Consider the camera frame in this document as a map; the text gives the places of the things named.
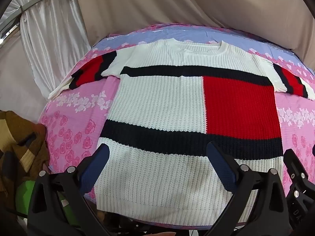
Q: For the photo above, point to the white satin curtain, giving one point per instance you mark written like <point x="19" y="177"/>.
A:
<point x="49" y="29"/>

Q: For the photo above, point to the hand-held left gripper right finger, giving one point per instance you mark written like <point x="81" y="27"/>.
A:
<point x="221" y="167"/>

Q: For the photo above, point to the grey metal rail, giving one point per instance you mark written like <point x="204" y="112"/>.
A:
<point x="37" y="3"/>

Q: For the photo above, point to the pink floral blanket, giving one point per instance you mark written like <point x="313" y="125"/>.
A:
<point x="73" y="118"/>

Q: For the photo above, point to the beige cloth backdrop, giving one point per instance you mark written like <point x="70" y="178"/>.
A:
<point x="196" y="5"/>

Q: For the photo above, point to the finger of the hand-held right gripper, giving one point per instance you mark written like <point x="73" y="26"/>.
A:
<point x="294" y="167"/>

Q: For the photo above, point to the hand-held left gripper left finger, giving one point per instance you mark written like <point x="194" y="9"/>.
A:
<point x="98" y="162"/>

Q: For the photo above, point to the green plastic object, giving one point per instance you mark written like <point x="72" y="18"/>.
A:
<point x="24" y="194"/>

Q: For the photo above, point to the brown checked cloth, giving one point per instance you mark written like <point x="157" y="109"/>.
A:
<point x="22" y="137"/>

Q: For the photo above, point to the white red navy knit sweater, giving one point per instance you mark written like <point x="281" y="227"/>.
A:
<point x="157" y="103"/>

